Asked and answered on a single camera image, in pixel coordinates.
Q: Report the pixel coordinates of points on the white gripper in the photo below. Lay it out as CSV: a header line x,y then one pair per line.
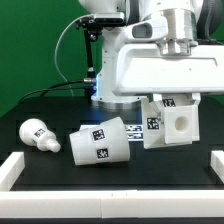
x,y
141,70

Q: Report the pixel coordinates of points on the white lamp base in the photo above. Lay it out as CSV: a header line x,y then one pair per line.
x,y
177,123

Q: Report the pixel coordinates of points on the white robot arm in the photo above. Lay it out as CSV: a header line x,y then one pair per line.
x,y
190,23

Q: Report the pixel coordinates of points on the white lamp shade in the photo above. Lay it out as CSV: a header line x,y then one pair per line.
x,y
105,143

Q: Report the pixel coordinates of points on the white lamp bulb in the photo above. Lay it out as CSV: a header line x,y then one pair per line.
x,y
34,132

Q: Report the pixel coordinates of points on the white marker sheet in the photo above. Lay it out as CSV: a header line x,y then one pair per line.
x,y
133,131

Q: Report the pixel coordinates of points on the white right fence bar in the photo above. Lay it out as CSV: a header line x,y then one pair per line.
x,y
217,163

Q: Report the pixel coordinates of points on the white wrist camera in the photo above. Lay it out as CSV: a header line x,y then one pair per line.
x,y
150,30

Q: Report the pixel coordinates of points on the black camera stand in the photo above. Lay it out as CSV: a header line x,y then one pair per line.
x,y
88,60

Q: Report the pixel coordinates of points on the grey rear camera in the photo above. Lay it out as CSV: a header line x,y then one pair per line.
x,y
109,19

